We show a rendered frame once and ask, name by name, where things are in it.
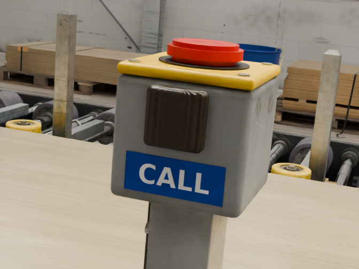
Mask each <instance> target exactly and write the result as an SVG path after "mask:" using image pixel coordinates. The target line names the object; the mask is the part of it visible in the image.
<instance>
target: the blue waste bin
mask: <svg viewBox="0 0 359 269"><path fill-rule="evenodd" d="M236 44H238V43H236ZM239 48H240V49H242V50H244V55H243V61H251V62H259V63H263V62H268V63H272V64H273V65H279V59H280V54H281V53H282V52H283V56H282V60H281V62H280V65H279V66H280V68H281V66H282V62H283V59H284V50H283V48H280V49H279V48H273V47H269V46H262V45H253V44H239ZM281 49H282V50H281Z"/></svg>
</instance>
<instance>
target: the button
mask: <svg viewBox="0 0 359 269"><path fill-rule="evenodd" d="M167 54H168V55H170V56H171V59H172V60H174V61H178V62H183V63H186V64H194V65H203V66H222V67H226V66H236V65H238V62H240V61H243V55H244V50H242V49H240V48H239V44H236V43H231V42H225V41H216V40H211V39H198V38H175V39H173V42H172V43H168V44H167Z"/></svg>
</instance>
